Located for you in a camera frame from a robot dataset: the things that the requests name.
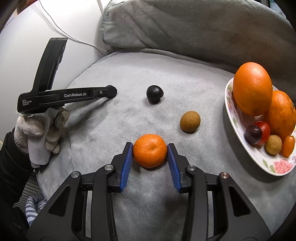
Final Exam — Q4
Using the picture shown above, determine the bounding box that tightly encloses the orange mandarin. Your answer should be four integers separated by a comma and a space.
133, 134, 167, 169

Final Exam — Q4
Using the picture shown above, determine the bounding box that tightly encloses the dark plum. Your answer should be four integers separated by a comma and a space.
146, 85, 164, 104
244, 125, 262, 145

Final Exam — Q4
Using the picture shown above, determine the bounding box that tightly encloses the brown longan fruit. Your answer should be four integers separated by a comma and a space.
264, 135, 282, 156
180, 111, 201, 133

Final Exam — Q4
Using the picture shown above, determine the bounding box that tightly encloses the red cherry tomato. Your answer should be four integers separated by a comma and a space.
254, 121, 270, 146

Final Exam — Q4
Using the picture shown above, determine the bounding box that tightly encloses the small orange kumquat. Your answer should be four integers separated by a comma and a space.
281, 136, 295, 157

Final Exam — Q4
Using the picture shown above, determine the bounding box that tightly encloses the large smooth orange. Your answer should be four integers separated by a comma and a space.
233, 62, 273, 116

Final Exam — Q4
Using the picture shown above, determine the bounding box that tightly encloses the left hand in white glove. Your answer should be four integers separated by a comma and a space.
14, 107, 70, 169

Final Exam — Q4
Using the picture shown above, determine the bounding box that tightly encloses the striped blue cloth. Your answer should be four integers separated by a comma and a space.
25, 193, 47, 226

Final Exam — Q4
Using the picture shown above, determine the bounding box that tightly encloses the white floral plate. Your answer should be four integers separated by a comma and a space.
224, 78, 295, 176

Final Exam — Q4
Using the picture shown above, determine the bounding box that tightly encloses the grey sofa seat cushion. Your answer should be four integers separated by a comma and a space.
38, 50, 295, 232

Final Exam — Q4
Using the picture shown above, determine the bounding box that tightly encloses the rough orange with dark spot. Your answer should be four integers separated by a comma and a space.
263, 90, 295, 140

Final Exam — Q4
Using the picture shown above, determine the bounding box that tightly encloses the grey sofa back cushion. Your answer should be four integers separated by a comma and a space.
101, 1, 295, 97

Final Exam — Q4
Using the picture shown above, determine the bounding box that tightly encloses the white cable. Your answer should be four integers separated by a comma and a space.
38, 0, 108, 56

